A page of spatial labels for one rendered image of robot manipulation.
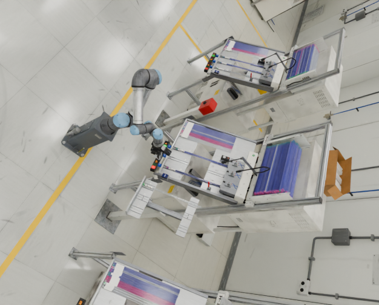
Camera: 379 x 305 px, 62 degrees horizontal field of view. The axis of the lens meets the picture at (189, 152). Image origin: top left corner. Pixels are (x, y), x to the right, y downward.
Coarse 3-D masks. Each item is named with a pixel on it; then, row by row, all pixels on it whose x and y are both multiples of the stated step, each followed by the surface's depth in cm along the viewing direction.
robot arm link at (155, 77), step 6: (150, 72) 231; (156, 72) 236; (150, 78) 231; (156, 78) 235; (150, 84) 236; (156, 84) 240; (144, 90) 241; (150, 90) 242; (144, 96) 244; (144, 102) 249; (132, 108) 254; (132, 114) 253; (132, 120) 255
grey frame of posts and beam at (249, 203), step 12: (180, 120) 319; (288, 132) 278; (300, 132) 270; (252, 180) 261; (240, 204) 256; (252, 204) 245; (264, 204) 240; (276, 204) 232; (288, 204) 225; (300, 204) 221; (312, 204) 215
